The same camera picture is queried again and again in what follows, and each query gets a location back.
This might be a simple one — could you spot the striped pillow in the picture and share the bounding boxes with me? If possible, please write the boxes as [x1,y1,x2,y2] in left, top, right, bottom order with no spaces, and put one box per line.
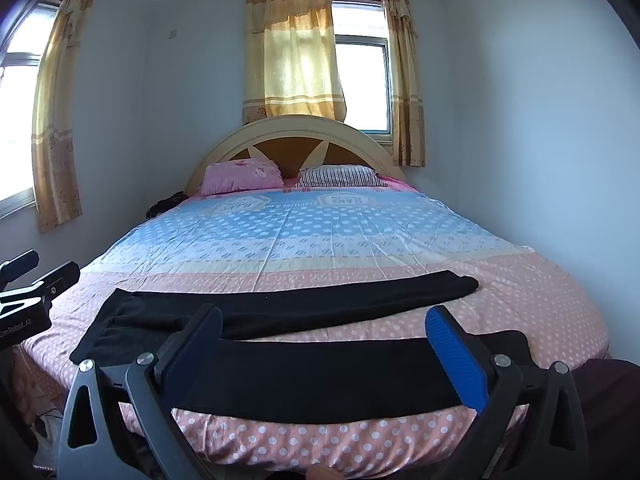
[296,165,388,189]

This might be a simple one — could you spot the bed with polka dot sheet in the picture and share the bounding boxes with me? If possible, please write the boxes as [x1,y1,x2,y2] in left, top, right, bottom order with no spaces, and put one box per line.
[22,185,613,476]

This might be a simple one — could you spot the black pants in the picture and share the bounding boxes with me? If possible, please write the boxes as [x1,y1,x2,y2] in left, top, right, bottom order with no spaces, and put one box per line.
[70,270,532,413]

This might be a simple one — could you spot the long yellow curtain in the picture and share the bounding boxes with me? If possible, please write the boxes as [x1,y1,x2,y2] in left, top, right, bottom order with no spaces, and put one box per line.
[31,0,103,235]

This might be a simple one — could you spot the pink bedding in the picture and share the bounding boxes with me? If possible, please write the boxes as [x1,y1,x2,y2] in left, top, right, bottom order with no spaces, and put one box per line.
[377,175,418,192]

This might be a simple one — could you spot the pink floral pillow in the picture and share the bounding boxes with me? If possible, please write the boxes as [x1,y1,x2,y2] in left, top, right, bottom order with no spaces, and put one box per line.
[201,158,285,196]

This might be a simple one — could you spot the side window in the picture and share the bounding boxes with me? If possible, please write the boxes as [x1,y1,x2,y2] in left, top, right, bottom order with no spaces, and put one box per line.
[0,0,63,218]

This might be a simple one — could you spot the cream and wood headboard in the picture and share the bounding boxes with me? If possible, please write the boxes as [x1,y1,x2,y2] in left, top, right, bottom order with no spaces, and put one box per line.
[184,115,408,196]

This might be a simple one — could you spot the white crumpled item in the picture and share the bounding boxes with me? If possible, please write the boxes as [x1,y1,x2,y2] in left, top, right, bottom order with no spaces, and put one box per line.
[31,407,64,442]

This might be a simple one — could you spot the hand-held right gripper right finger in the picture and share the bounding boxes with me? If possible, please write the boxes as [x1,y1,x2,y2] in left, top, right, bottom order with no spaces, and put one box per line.
[425,305,590,480]

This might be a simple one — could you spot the narrow yellow curtain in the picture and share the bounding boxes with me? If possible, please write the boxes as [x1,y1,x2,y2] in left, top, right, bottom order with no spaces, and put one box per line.
[380,0,427,167]

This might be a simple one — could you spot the window behind headboard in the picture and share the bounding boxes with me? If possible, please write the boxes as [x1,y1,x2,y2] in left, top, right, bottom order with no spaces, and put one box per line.
[330,0,393,136]

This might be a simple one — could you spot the wide yellow curtain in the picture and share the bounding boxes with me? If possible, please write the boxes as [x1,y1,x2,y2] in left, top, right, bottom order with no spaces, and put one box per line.
[242,0,348,126]

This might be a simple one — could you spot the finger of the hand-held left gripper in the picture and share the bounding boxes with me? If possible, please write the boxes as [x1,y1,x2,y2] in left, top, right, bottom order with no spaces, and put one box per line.
[0,261,81,318]
[0,251,40,283]

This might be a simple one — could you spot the dark bedside item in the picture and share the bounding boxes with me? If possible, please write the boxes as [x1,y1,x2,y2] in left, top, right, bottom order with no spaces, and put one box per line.
[145,191,187,219]

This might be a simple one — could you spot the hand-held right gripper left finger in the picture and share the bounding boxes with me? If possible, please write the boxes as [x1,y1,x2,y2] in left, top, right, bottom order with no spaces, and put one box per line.
[56,304,224,480]

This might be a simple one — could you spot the dark maroon cloth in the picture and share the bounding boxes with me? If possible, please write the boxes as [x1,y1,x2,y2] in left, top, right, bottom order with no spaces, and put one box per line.
[574,358,640,480]

